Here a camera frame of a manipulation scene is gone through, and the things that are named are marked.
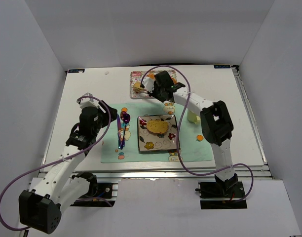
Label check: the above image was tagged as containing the round pale bread roll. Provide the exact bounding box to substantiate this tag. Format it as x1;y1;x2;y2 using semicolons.
132;81;142;88

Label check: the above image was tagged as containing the herb bread slice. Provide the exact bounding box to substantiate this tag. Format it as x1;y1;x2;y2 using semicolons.
147;120;169;134

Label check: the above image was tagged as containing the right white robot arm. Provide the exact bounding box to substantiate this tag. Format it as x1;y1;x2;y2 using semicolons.
141;71;238;195

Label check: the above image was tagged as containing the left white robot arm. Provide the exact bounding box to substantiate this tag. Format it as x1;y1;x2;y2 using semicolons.
19;99;117;234

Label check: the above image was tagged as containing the iridescent knife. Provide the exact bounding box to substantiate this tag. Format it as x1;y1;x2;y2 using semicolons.
117;114;122;149

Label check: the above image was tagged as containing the floral serving tray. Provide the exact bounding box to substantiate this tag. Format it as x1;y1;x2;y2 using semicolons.
130;69;177;99

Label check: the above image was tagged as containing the purple spoon upper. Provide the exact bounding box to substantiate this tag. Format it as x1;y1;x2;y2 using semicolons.
120;111;129;149

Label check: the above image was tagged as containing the purple spoon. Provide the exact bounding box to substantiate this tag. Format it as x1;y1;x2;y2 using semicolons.
122;113;131;149
120;111;129;149

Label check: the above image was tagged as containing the purple spoon lower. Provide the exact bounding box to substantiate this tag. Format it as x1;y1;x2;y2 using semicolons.
122;113;131;149

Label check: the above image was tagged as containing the mint green placemat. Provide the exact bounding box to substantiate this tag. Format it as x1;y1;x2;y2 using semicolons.
101;101;213;163

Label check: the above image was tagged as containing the pale green mug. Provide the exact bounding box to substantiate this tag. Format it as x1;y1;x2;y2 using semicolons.
187;110;201;124

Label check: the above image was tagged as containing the square floral plate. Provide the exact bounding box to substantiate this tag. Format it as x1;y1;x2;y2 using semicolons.
137;115;179;153

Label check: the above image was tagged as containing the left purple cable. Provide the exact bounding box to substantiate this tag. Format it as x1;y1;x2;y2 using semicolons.
0;96;113;231

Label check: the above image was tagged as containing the purple cable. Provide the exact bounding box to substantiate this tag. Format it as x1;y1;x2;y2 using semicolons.
140;65;255;203
0;96;113;231

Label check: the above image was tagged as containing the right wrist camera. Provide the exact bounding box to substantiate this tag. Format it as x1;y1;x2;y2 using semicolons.
141;76;155;93

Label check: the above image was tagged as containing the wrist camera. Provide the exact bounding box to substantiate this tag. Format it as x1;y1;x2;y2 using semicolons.
141;76;155;93
76;92;97;109

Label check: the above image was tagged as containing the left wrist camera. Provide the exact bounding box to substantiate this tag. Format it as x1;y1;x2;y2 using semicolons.
76;92;97;109

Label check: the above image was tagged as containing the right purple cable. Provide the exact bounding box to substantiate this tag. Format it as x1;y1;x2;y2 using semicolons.
140;65;255;203

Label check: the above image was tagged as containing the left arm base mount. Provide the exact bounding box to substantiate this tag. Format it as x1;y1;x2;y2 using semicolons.
71;172;115;207

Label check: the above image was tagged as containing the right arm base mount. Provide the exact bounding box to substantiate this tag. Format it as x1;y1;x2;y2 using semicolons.
195;182;247;210

